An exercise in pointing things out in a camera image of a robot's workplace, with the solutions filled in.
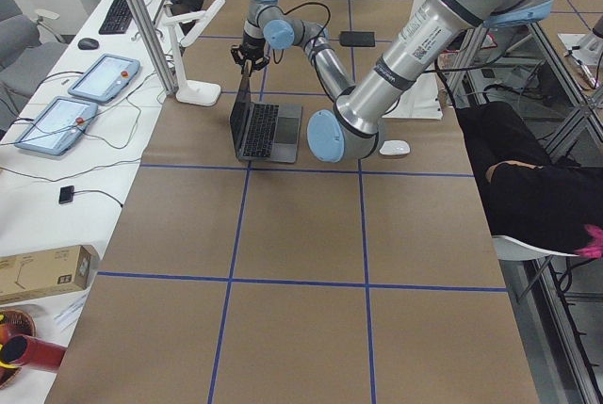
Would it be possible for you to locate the upper teach pendant tablet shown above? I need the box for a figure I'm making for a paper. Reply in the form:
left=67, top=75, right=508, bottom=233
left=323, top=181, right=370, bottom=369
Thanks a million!
left=68, top=54, right=140, bottom=104

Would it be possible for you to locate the black mouse pad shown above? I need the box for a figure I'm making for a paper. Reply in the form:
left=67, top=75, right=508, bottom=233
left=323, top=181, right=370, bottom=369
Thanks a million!
left=339, top=31, right=376, bottom=48

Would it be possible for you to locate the small black puck device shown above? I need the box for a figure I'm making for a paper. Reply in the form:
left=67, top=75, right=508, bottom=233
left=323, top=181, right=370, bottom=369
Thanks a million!
left=58, top=186, right=75, bottom=204

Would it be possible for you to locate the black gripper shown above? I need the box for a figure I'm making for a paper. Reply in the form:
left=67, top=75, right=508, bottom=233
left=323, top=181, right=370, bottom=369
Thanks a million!
left=230, top=43, right=269, bottom=76

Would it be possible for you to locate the aluminium frame post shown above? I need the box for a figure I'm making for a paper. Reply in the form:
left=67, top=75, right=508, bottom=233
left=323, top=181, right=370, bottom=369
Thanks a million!
left=126, top=0, right=177, bottom=95

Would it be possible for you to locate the teach pendant tablet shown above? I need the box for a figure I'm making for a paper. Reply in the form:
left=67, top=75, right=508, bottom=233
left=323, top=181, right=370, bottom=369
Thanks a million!
left=68, top=54, right=140, bottom=104
left=14, top=97, right=99, bottom=156

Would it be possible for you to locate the black keyboard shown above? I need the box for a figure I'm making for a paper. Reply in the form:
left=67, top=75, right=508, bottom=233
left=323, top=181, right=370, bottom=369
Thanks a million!
left=98, top=0, right=133, bottom=35

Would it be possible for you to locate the seated person in black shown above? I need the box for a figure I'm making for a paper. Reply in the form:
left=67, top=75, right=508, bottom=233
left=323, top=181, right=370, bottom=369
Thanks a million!
left=456, top=102, right=602, bottom=259

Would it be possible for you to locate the grey laptop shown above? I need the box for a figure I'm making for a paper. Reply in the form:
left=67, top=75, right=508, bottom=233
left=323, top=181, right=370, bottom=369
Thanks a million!
left=229, top=73, right=302, bottom=164

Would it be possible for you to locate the lower teach pendant tablet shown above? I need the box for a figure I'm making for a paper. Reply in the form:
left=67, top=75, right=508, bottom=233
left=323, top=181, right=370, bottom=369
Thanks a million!
left=14, top=97, right=99, bottom=156

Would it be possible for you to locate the woven fruit basket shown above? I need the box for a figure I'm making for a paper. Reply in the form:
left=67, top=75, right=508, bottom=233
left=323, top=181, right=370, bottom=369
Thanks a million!
left=1, top=309, right=36, bottom=388

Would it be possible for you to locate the cardboard lamp box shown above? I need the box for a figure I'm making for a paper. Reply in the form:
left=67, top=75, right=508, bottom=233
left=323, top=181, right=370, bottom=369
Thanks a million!
left=1, top=245, right=98, bottom=304

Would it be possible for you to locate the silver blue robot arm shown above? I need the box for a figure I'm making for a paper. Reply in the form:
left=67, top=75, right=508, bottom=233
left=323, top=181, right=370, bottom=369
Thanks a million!
left=231, top=0, right=553, bottom=162

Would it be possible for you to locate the black desk mouse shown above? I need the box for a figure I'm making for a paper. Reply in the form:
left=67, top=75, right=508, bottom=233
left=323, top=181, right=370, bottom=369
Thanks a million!
left=77, top=38, right=100, bottom=51

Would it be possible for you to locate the white chair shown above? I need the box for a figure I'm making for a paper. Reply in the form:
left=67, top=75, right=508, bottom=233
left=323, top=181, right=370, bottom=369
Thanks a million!
left=492, top=235, right=601, bottom=261

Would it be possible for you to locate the white desk lamp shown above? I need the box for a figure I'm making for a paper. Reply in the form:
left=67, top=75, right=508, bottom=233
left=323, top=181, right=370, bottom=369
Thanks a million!
left=161, top=0, right=226, bottom=106

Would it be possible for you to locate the red cylinder bottle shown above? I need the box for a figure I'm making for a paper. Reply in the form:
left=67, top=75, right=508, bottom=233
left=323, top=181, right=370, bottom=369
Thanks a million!
left=1, top=334, right=67, bottom=373

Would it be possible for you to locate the white computer mouse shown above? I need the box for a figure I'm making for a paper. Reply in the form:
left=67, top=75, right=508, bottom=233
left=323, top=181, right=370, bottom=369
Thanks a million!
left=379, top=139, right=411, bottom=156

